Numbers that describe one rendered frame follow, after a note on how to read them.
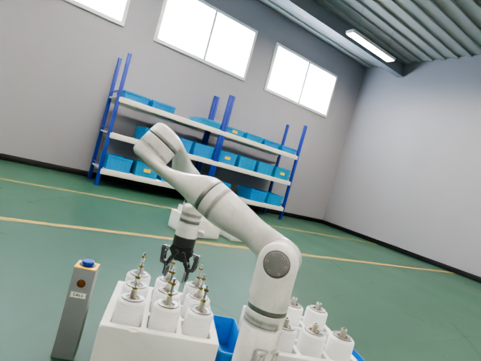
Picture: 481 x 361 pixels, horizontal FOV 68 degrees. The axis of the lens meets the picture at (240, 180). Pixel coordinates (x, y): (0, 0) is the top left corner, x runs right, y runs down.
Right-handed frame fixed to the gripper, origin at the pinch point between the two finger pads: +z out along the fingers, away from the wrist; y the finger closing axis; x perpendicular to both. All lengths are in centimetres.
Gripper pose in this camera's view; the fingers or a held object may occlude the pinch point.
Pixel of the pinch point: (175, 275)
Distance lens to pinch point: 127.9
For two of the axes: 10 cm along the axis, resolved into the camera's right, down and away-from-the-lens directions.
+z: -2.6, 9.6, 0.3
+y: 9.4, 2.6, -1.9
